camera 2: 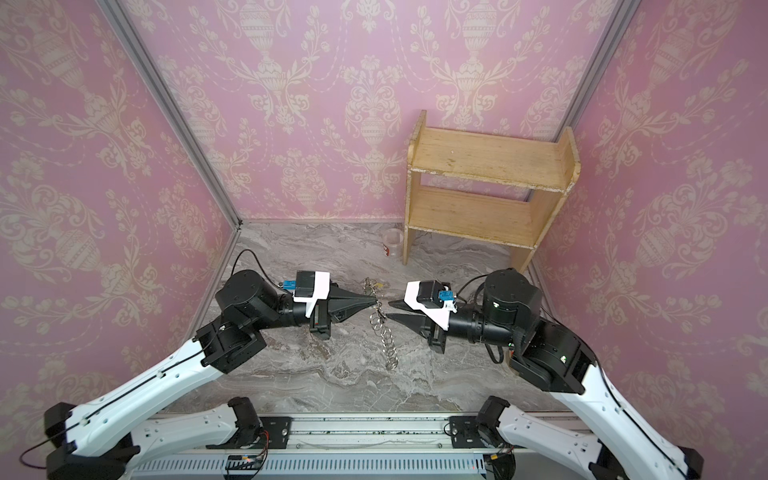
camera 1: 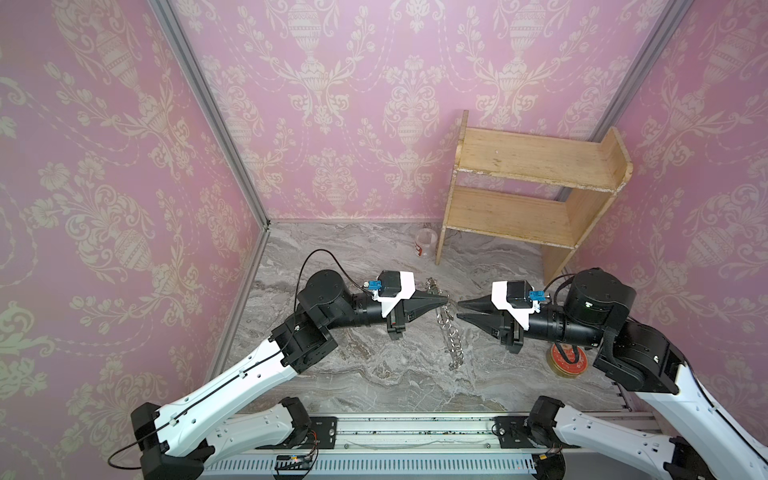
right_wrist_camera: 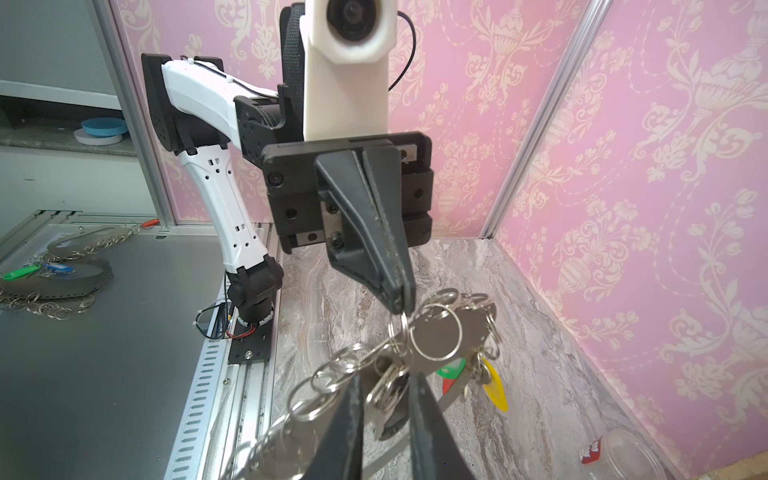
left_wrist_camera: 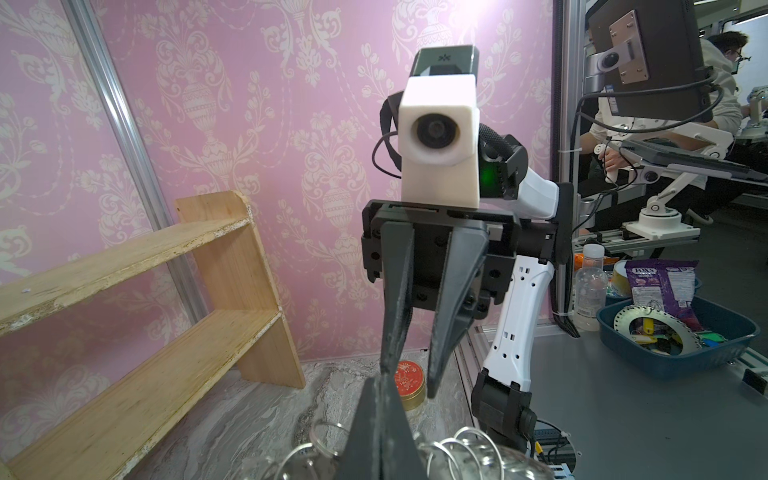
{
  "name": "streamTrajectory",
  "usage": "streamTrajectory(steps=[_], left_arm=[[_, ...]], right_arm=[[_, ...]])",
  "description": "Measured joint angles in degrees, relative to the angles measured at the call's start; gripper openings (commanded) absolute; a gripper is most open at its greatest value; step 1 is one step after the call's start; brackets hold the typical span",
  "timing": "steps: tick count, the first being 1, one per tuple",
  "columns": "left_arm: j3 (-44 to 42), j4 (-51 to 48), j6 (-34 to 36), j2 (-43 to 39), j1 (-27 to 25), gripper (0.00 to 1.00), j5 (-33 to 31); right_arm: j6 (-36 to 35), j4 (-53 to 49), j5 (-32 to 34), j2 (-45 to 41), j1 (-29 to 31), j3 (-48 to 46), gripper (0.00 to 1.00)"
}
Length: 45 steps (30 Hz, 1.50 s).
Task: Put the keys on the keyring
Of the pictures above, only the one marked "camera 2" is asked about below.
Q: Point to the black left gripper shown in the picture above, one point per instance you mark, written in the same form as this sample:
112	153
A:
342	304

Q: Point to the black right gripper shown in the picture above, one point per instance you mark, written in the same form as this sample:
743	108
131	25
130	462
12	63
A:
435	331

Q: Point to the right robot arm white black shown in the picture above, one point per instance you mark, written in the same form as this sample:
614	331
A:
620	443

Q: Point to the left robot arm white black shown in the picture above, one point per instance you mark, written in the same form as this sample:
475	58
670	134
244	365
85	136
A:
111	435

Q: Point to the clear plastic cup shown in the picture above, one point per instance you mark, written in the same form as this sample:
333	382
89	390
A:
393	241

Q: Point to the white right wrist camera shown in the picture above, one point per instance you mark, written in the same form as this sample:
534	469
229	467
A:
434	299

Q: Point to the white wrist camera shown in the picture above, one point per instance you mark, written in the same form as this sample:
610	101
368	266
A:
308	288
434	299

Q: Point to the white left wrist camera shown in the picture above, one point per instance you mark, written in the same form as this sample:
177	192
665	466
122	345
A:
308	288

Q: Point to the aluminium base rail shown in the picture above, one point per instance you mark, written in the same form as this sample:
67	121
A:
399	446

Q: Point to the aluminium corner post left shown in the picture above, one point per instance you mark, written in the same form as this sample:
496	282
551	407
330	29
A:
118	18

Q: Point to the aluminium corner post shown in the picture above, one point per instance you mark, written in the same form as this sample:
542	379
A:
118	18
617	25

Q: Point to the aluminium corner post right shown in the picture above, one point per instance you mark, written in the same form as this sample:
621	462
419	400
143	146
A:
617	25

